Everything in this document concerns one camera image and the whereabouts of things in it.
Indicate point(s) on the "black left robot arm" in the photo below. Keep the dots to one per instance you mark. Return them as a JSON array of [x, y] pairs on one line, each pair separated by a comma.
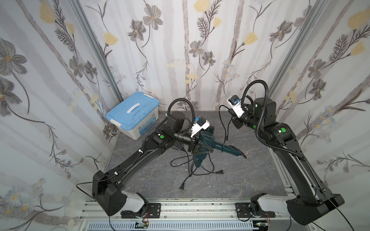
[[108, 188]]

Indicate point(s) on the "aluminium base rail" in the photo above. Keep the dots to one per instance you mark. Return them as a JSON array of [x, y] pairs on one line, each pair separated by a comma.
[[189, 215]]

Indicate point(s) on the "blue lid storage box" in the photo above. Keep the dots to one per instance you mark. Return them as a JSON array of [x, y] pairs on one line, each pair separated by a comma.
[[135, 115]]

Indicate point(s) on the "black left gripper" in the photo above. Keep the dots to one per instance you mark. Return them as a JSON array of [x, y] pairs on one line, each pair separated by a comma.
[[195, 143]]

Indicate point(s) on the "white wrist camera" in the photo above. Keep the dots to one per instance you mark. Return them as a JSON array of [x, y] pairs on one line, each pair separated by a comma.
[[235, 104], [199, 124]]

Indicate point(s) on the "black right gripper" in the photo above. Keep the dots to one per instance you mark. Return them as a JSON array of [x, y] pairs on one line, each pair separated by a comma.
[[236, 121]]

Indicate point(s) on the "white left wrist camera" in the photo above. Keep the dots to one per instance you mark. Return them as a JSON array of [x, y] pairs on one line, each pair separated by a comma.
[[199, 124]]

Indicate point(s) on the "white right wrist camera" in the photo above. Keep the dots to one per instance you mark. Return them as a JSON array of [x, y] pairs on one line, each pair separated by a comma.
[[235, 104]]

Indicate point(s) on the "dark green hair dryer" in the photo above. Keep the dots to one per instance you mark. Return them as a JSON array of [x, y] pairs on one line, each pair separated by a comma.
[[208, 145]]

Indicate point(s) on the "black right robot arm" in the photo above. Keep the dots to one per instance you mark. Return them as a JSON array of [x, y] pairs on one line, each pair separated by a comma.
[[257, 111]]

